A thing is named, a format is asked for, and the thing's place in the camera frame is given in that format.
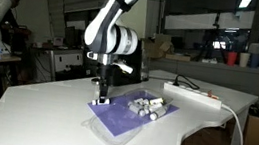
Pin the open brown cardboard box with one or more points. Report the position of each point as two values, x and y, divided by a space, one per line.
158 47

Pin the white bottle dark cap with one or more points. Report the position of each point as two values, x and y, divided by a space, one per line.
135 109

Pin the grey metal cabinet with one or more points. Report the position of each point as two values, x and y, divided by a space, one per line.
67 62

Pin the red cup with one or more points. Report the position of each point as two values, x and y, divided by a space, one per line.
231 58

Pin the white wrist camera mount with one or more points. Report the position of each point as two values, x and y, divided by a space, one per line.
124 66

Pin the white bottle yellow band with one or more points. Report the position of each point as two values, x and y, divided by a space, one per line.
157 101

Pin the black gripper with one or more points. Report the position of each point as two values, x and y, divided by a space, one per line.
105 73

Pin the black camera tripod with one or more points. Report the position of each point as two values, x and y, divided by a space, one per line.
214 36

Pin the blue cup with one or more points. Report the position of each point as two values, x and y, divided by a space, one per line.
255 61

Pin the plain white small bottle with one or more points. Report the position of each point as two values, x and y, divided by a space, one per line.
150 107

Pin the white cup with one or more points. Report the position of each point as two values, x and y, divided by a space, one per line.
244 59

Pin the clear plastic clamshell box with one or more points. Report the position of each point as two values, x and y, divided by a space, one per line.
111 137

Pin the purple mat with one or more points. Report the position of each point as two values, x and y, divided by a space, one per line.
120 116

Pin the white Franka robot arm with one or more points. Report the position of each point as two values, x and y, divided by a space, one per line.
109 22

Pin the white power strip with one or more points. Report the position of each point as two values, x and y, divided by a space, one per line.
190 93

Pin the person in dark shirt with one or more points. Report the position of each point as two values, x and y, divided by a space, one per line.
17 31

